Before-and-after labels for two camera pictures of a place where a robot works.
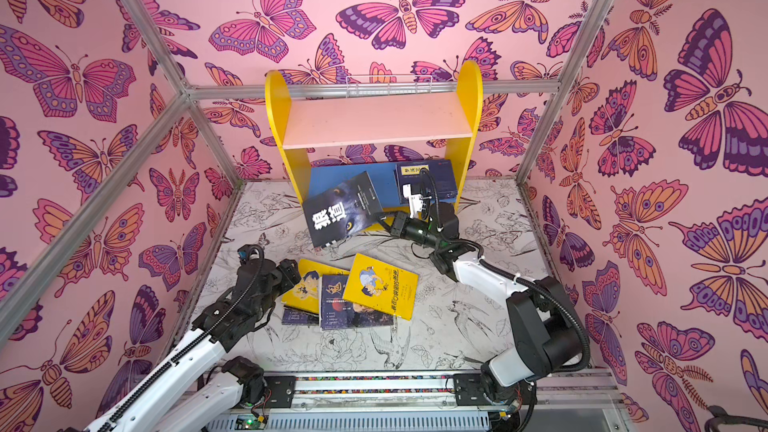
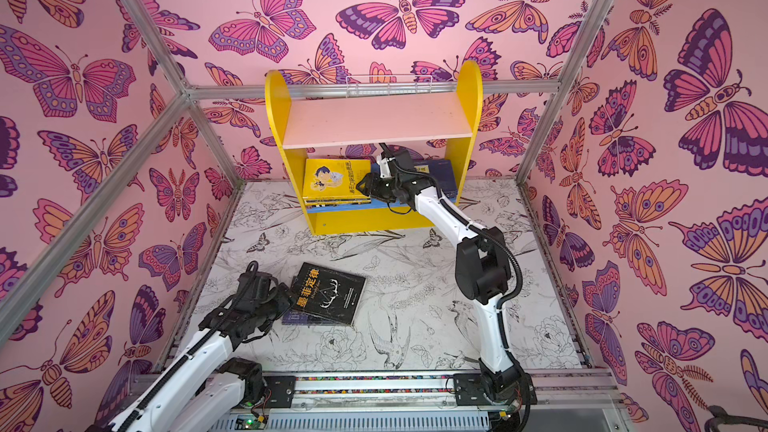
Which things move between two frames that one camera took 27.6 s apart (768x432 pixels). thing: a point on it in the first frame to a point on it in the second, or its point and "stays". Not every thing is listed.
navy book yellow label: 410,173 stays
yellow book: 382,286 to 336,201
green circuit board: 250,422 stays
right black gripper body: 395,225 to 372,186
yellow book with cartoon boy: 305,295 to 335,177
